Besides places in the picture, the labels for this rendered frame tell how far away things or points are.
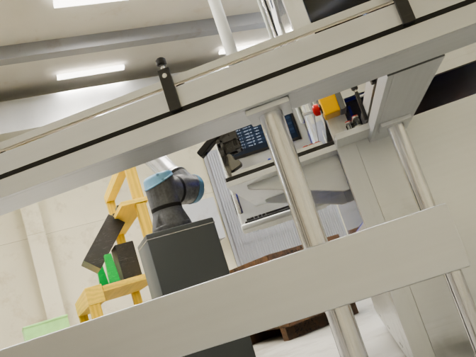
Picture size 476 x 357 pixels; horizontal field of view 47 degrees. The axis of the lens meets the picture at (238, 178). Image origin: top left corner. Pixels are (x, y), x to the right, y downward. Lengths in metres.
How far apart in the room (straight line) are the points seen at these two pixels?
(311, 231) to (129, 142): 0.40
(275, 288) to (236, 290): 0.07
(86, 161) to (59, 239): 9.42
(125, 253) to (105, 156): 4.47
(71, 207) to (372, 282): 9.80
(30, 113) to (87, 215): 2.11
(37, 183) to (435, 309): 1.26
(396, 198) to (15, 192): 1.18
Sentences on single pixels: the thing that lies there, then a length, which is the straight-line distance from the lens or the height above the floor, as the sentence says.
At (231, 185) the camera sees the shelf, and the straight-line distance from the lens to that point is 1.91.
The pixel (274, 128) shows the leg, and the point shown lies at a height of 0.79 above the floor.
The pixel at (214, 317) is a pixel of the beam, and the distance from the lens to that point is 1.07.
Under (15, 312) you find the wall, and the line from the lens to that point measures 10.45.
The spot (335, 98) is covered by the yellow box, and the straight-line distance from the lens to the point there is 1.82.
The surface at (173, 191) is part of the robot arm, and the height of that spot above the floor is 0.93.
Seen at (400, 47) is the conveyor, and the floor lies 0.85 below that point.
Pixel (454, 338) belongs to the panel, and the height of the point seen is 0.17.
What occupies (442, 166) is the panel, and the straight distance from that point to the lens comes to 1.90.
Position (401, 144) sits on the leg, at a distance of 1.67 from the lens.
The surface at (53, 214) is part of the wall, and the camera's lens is 10.65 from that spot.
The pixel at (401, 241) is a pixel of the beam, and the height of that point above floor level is 0.51.
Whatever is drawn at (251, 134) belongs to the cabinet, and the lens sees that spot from 2.96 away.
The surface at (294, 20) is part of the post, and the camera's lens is 2.03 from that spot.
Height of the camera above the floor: 0.52
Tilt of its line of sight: 11 degrees up
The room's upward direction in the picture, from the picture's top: 18 degrees counter-clockwise
